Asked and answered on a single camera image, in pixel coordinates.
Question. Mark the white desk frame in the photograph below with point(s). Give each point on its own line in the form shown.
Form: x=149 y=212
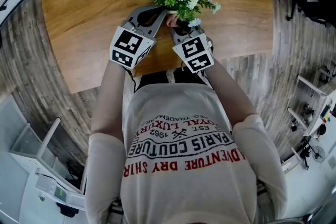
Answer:
x=309 y=86

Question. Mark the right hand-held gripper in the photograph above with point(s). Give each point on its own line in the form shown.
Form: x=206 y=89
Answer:
x=195 y=52

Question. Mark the black standing fan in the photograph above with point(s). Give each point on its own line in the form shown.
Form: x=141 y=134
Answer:
x=318 y=153

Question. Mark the person's black trousers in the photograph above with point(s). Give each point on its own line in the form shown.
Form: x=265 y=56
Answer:
x=183 y=76

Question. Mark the flowering plant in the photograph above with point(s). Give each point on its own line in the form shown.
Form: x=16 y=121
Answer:
x=181 y=2

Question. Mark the white printed t-shirt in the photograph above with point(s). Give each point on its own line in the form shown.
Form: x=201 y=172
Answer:
x=183 y=178

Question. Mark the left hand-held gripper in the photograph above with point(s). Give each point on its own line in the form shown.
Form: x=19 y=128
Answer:
x=126 y=43

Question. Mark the person's left forearm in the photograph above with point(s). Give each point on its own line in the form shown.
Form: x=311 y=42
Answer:
x=107 y=107

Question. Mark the person's right forearm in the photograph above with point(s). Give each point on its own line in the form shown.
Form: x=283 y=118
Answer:
x=231 y=91

